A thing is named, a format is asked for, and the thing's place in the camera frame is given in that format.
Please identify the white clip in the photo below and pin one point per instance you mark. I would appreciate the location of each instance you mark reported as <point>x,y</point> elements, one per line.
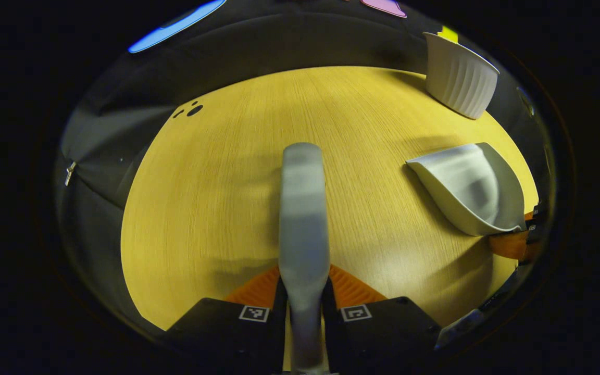
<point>70,173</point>

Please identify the black backdrop cloth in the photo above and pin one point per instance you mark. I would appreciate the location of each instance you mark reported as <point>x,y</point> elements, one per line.
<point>279,41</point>

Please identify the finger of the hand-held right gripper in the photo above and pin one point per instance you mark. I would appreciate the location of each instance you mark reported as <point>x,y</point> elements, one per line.
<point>508,245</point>

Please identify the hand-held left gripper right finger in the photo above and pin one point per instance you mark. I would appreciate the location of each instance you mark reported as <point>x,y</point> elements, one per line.
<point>383,333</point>

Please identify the grey dustpan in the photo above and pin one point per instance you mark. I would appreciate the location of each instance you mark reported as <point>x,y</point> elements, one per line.
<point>472,187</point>

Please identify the small white broom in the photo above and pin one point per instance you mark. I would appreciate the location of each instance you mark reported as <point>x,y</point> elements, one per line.
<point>304,219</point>

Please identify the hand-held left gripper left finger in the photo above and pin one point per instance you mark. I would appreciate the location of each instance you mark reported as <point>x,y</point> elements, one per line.
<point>227,333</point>

